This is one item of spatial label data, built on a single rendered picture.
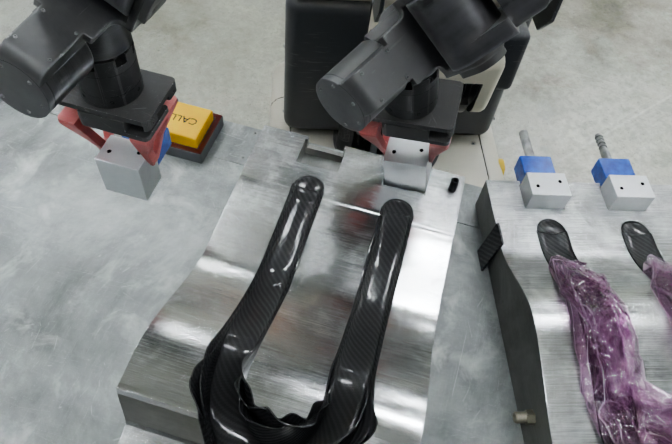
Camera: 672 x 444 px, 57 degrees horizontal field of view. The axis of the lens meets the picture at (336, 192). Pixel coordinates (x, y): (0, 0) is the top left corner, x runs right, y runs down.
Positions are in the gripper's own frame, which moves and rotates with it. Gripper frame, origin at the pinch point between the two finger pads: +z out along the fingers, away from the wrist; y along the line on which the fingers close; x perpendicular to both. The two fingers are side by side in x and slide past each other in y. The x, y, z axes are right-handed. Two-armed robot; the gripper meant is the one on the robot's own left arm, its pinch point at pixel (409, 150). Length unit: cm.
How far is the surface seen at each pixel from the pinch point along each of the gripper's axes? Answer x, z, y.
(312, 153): 0.8, 5.4, -12.7
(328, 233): -11.3, 2.6, -6.8
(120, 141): -10.8, -8.2, -28.8
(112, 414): -35.2, 5.5, -23.7
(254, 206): -10.4, 1.4, -15.8
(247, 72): 90, 98, -76
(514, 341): -16.1, 10.2, 15.4
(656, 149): 101, 119, 64
